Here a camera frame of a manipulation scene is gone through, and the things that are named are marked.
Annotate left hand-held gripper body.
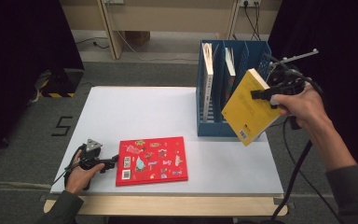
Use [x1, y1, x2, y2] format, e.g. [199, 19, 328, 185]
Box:
[77, 138, 110, 171]

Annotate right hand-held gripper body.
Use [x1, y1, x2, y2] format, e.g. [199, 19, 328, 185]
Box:
[267, 48, 320, 96]

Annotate yellow paperback book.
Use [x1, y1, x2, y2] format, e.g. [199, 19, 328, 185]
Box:
[221, 68, 282, 147]

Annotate red hardcover book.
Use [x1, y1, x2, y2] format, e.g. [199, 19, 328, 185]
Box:
[115, 135, 189, 188]

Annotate white picture book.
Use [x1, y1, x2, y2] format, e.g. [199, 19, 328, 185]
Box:
[200, 42, 214, 123]

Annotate blue plastic file rack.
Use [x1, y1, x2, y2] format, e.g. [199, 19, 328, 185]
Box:
[195, 38, 273, 138]

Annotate person's left hand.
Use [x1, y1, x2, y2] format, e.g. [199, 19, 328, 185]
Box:
[64, 150, 105, 195]

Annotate person's right hand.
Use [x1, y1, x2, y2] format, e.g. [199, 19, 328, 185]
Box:
[271, 83, 332, 130]

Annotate black base with hazard tape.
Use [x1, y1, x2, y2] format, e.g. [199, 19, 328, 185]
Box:
[40, 68, 84, 99]

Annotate black curtain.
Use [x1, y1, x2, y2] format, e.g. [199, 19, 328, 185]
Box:
[0, 0, 85, 164]
[267, 0, 358, 175]

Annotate beige wooden desk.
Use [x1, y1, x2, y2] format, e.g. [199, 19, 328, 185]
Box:
[59, 0, 283, 61]

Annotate brown cardboard box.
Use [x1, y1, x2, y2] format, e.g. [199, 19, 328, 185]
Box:
[124, 31, 151, 47]

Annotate black plug cables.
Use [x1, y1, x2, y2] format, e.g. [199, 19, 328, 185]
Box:
[243, 1, 262, 41]

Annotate white floor cable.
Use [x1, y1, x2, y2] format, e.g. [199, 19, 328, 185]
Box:
[116, 30, 200, 63]

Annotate thin black cable with plug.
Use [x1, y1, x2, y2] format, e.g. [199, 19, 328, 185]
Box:
[74, 36, 110, 50]

